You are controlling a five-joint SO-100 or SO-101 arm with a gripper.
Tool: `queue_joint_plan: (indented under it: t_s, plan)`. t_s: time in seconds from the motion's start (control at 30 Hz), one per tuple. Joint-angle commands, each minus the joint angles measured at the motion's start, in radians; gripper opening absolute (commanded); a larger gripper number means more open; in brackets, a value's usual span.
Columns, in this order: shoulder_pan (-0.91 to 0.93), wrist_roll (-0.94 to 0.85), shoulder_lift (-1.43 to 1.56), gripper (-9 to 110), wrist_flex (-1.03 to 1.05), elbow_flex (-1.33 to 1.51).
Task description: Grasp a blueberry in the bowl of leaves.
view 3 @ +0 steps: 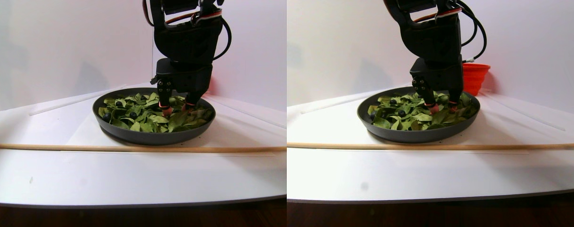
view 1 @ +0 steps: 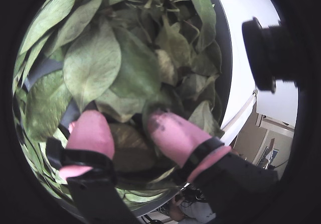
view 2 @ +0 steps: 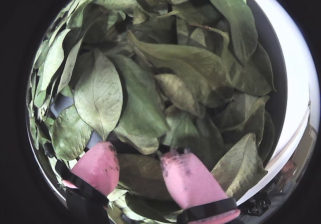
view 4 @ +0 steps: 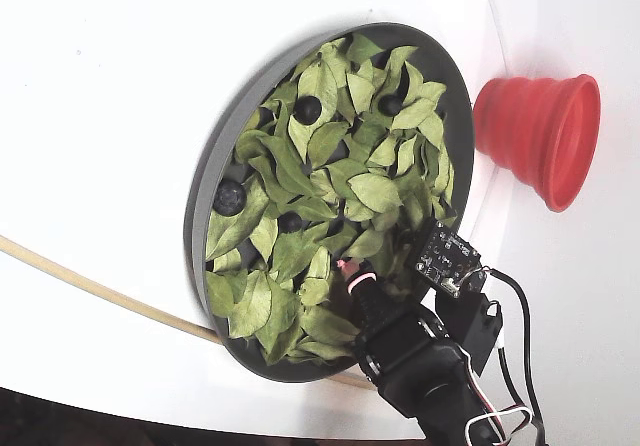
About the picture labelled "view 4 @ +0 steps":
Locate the red collapsible silicone cup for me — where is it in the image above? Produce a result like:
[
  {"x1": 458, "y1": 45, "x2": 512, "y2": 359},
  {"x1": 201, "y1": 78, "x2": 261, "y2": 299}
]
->
[{"x1": 472, "y1": 72, "x2": 602, "y2": 213}]

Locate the grey round bowl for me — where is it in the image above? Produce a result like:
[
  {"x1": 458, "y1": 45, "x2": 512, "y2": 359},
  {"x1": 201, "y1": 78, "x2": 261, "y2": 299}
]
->
[{"x1": 182, "y1": 21, "x2": 475, "y2": 383}]

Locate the small dark blueberry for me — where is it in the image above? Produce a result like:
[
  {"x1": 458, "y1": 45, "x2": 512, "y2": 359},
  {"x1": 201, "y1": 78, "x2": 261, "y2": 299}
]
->
[{"x1": 277, "y1": 210, "x2": 305, "y2": 235}]

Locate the white red black wire bundle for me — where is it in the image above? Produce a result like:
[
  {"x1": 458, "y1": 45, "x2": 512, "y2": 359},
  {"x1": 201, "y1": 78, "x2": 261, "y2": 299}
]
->
[{"x1": 463, "y1": 338, "x2": 535, "y2": 445}]

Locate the beige curved strip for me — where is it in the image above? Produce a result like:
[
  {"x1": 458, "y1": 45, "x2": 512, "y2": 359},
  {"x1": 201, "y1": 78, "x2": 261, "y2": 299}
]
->
[{"x1": 0, "y1": 234, "x2": 377, "y2": 391}]

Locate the black camera circuit board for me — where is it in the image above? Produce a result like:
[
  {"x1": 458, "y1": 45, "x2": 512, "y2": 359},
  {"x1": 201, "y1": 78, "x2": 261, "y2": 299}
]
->
[{"x1": 414, "y1": 218, "x2": 489, "y2": 300}]

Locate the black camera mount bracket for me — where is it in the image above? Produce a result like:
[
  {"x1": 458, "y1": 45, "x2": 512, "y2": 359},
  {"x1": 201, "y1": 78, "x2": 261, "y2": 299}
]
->
[{"x1": 433, "y1": 285, "x2": 504, "y2": 378}]

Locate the black cable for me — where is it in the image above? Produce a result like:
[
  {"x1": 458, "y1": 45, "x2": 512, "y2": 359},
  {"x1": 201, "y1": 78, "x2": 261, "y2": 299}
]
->
[{"x1": 487, "y1": 268, "x2": 549, "y2": 446}]

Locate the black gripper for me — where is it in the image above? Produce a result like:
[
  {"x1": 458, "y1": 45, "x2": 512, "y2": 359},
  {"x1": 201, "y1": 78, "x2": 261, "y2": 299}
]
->
[{"x1": 337, "y1": 258, "x2": 452, "y2": 383}]

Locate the pile of green leaves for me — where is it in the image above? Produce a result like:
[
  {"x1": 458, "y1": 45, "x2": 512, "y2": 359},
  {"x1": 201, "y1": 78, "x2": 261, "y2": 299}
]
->
[{"x1": 204, "y1": 33, "x2": 459, "y2": 367}]

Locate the large dark blueberry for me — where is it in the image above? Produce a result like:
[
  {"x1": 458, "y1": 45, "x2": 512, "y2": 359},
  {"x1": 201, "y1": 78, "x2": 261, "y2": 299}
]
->
[{"x1": 213, "y1": 179, "x2": 248, "y2": 217}]

